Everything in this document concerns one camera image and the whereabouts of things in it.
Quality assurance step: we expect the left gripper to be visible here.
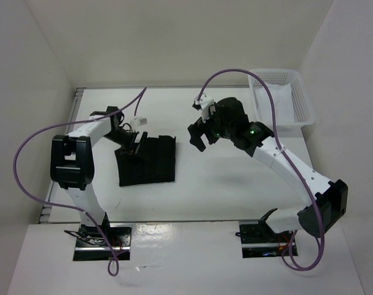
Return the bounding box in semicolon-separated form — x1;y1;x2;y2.
103;128;150;162

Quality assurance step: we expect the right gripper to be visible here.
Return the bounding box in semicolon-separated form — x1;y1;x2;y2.
188;104;234;151

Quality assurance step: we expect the black pleated skirt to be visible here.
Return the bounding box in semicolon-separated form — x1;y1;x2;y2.
115;135;176;187

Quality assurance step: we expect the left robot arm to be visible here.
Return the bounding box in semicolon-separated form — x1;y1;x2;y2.
50;106;138;246

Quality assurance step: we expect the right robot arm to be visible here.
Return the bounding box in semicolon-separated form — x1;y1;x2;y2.
188;96;348;242

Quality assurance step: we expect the white folded cloth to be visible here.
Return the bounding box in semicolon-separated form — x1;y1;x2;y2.
255;84;295;126

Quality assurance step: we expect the white plastic lattice basket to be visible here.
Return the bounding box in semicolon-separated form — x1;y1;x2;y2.
248;68;315;130

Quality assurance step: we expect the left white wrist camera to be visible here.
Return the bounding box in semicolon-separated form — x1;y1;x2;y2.
130;117;147;131

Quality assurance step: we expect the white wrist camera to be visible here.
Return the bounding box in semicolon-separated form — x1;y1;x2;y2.
130;117;147;131
192;93;216;123

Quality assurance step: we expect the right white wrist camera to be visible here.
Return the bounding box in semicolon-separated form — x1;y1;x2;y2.
192;93;216;123

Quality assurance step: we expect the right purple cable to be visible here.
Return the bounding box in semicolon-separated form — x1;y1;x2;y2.
198;69;326;271

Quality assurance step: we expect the purple cable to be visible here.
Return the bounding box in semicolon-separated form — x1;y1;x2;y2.
13;87;147;277
198;69;326;271

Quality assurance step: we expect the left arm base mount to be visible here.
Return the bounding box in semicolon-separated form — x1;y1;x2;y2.
64;223;132;261

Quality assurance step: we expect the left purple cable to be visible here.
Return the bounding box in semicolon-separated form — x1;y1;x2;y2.
13;87;147;277

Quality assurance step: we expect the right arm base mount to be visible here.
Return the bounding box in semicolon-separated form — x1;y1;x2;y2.
235;222;298;259

